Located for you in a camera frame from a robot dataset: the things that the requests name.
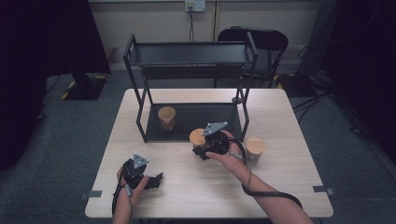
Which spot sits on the black folding chair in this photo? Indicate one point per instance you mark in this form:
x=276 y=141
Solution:
x=264 y=46

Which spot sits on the black curtain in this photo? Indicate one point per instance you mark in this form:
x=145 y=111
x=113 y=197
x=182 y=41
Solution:
x=46 y=62
x=364 y=62

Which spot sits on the person's left hand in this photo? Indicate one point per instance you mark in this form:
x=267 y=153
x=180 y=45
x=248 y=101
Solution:
x=135 y=194

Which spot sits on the person's right hand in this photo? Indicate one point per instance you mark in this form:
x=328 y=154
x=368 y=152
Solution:
x=232 y=160

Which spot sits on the black metal two-tier rack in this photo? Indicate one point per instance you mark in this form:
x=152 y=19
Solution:
x=190 y=54

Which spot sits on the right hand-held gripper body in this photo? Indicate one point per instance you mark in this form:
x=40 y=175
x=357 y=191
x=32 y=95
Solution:
x=216 y=141

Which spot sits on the orange cup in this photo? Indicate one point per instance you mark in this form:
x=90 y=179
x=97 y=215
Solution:
x=166 y=116
x=254 y=147
x=196 y=137

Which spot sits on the dark stand base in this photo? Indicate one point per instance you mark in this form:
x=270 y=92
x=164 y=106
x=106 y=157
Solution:
x=299 y=84

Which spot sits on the grey tape strip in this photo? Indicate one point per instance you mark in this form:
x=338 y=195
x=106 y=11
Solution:
x=322 y=189
x=91 y=194

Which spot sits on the white wall outlet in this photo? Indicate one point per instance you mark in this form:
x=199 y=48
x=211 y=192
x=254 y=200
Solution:
x=195 y=5

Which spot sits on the black stand base striped tape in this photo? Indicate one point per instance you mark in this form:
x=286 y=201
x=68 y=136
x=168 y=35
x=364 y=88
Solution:
x=84 y=88

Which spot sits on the small brown round object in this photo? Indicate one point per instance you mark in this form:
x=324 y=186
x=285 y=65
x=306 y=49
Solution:
x=236 y=100

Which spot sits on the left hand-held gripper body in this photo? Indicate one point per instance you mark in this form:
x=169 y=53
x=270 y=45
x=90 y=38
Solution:
x=134 y=172

